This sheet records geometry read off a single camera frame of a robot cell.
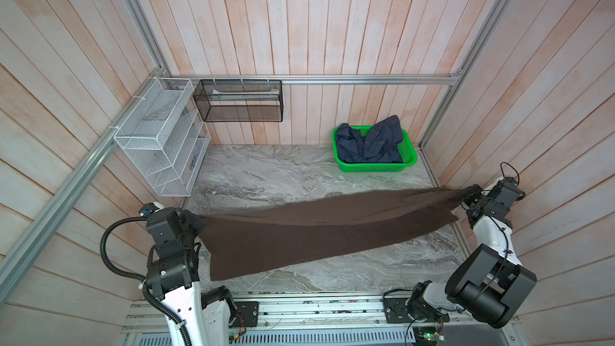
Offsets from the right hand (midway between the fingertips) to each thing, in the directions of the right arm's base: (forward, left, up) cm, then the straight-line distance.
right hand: (471, 186), depth 83 cm
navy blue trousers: (+31, +24, -10) cm, 40 cm away
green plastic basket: (+28, +11, -11) cm, 32 cm away
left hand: (-18, +92, +7) cm, 94 cm away
